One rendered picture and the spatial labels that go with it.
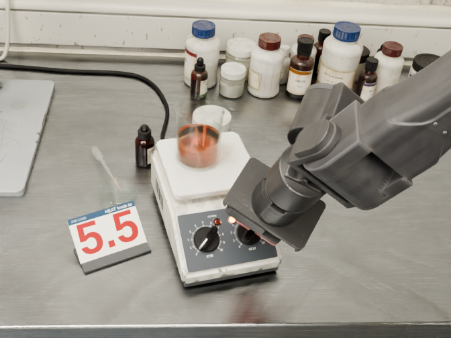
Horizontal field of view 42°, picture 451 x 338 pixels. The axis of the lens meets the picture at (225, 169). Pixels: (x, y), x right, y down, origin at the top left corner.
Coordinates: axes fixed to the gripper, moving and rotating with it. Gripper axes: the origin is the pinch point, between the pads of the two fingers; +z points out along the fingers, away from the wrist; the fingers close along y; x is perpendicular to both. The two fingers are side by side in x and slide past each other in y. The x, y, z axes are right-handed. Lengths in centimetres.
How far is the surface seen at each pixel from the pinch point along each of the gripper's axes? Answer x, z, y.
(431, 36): -63, 21, -13
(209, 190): -0.7, 0.3, 7.2
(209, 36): -32.1, 17.9, 22.1
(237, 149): -9.4, 3.9, 6.9
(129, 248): 9.3, 7.7, 11.8
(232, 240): 2.9, 1.4, 1.3
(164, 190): 1.2, 4.1, 12.1
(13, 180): 8.4, 15.2, 31.7
